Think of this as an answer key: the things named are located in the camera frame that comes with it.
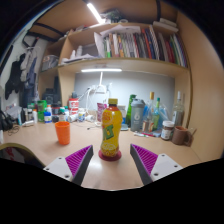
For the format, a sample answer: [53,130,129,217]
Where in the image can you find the under-shelf light strip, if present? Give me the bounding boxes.
[80,68,123,73]

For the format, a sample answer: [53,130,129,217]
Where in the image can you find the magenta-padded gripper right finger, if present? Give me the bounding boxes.
[129,143,184,186]

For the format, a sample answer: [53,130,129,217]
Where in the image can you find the white and blue carton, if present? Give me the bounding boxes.
[117,105,130,126]

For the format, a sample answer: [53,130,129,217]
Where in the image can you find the magenta pouch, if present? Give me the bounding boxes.
[96,102,108,123]

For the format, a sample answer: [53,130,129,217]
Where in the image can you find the ceiling light tube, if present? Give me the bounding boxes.
[86,2,104,24]

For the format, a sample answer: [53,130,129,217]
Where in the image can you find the tall clear glass bottle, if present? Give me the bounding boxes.
[172,90,185,127]

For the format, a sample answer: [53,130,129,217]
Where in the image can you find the black headphones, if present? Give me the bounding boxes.
[0,109,14,132]

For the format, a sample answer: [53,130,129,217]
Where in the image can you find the clear bottle with green cap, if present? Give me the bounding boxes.
[152,97,162,132]

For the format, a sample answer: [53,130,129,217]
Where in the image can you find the brown jar with white lid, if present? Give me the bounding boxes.
[160,120,175,141]

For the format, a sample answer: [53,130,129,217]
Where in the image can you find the white bottle with blue label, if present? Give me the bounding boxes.
[43,106,53,124]

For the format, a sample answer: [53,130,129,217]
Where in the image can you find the orange plastic cup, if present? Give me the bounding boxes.
[54,121,72,146]

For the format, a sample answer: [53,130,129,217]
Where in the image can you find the green glass bottle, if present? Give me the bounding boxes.
[125,94,137,128]

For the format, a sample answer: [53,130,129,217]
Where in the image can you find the dark jar with green cap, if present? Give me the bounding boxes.
[58,107,67,123]

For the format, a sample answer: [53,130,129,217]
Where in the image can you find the grey shaker bottle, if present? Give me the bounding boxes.
[130,98,146,132]

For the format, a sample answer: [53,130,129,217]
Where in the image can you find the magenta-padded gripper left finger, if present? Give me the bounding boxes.
[43,144,95,187]

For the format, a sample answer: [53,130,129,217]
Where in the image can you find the yellow iced tea bottle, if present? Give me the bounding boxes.
[99,97,124,159]

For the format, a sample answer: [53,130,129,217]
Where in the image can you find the red and white can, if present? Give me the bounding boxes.
[68,97,80,116]

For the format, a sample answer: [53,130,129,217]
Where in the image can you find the dark hanging clothes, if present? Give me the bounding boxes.
[3,46,39,108]

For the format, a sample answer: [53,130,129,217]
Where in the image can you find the white tube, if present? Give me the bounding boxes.
[133,131,151,138]

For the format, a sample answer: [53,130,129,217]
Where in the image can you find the brown mug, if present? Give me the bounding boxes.
[171,125,194,146]

